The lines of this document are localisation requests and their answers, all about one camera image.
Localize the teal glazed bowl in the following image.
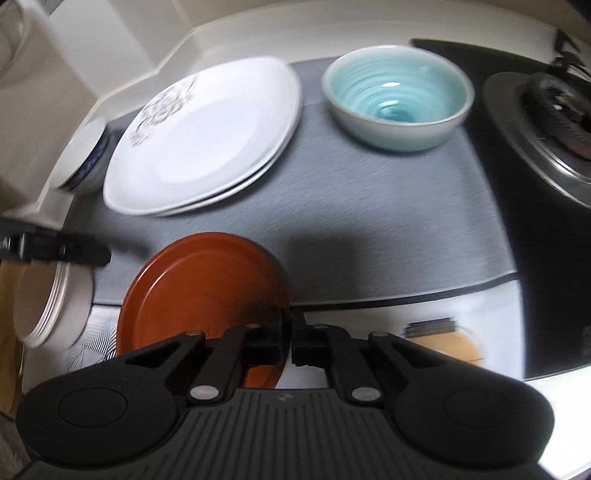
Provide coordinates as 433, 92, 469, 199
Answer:
321, 45, 476, 152

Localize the stack of small white plates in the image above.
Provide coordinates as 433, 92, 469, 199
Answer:
13, 264, 71, 348

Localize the white floral print plate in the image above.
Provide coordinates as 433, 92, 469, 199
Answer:
102, 56, 304, 215

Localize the plain white plate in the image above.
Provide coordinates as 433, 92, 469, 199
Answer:
152, 99, 302, 218

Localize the black glass gas stove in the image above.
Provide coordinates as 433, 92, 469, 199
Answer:
410, 36, 591, 385

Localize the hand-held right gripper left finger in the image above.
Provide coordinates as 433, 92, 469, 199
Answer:
121, 318, 284, 405

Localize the grey mat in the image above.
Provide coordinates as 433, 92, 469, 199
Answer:
59, 57, 519, 311

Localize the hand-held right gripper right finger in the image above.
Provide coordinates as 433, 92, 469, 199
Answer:
291, 310, 452, 403

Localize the steel stove burner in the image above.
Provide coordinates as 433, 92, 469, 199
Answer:
482, 69, 591, 205

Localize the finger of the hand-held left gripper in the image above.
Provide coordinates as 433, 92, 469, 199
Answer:
0, 217, 112, 269

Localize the blue and white bowl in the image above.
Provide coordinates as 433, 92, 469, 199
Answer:
48, 116, 112, 194

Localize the red-brown round plate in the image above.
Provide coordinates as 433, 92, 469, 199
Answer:
116, 232, 293, 390

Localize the white leaf print mat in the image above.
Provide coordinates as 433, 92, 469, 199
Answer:
64, 271, 528, 398

